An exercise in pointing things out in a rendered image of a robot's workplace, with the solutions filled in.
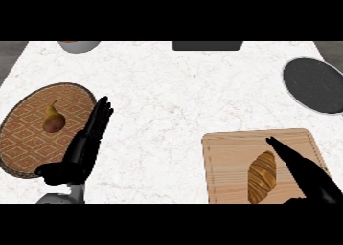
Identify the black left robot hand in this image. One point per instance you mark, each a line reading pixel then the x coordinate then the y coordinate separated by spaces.
pixel 87 140

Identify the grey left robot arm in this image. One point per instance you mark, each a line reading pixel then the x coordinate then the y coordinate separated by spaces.
pixel 64 195

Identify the dark grey frying pan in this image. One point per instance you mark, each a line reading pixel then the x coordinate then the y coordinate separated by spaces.
pixel 316 85

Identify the grey bowl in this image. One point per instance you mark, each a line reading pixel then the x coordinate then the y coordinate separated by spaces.
pixel 77 46

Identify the pale wooden cutting board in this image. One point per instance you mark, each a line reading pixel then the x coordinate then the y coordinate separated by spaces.
pixel 239 166

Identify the golden brown croissant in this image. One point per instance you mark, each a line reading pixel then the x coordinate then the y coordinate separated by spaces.
pixel 261 177

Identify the brown yellow pear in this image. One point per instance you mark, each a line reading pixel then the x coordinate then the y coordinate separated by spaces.
pixel 52 120

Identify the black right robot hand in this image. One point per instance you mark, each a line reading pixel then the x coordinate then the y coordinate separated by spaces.
pixel 310 178

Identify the round woven orange placemat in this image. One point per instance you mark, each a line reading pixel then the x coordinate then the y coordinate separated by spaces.
pixel 41 130

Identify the dark grey flat appliance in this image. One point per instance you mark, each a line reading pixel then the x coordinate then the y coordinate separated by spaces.
pixel 207 45

